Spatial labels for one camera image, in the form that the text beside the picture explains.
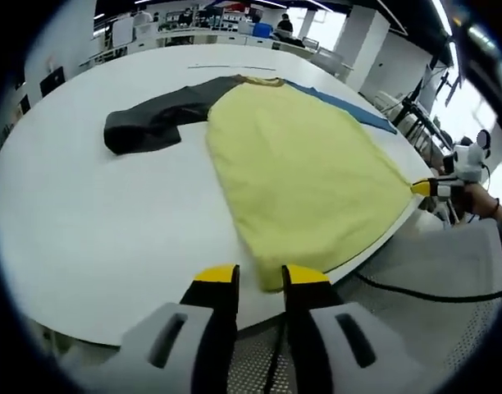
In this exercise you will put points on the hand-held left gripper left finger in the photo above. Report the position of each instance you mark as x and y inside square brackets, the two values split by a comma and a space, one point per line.
[161, 344]

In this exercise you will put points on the person's right hand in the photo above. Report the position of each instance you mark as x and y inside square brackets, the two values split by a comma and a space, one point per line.
[478, 201]

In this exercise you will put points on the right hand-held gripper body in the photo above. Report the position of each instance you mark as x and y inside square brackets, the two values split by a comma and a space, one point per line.
[468, 162]

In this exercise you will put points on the person's grey clothing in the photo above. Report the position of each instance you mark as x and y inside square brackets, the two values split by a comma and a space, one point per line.
[452, 254]

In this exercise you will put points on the blue storage bin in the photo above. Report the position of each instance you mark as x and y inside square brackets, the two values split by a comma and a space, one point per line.
[262, 30]

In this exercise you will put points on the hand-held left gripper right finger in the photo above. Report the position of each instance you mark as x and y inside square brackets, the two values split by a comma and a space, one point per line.
[341, 353]

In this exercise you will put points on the yellow black blue garment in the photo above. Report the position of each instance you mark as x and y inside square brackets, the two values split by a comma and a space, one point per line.
[296, 164]

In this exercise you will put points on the black tripod stand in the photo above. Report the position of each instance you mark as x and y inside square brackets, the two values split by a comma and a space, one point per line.
[415, 106]

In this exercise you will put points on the white board panel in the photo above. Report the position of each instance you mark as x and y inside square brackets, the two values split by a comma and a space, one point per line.
[122, 33]

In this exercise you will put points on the black office chair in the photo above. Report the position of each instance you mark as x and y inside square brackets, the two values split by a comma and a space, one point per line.
[53, 81]

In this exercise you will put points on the white mesh office chair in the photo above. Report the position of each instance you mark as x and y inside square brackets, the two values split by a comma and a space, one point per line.
[329, 60]

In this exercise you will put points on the long white desk row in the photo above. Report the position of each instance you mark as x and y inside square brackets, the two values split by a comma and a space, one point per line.
[193, 39]

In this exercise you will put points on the white square pillar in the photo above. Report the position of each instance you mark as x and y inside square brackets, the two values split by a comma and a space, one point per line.
[366, 49]

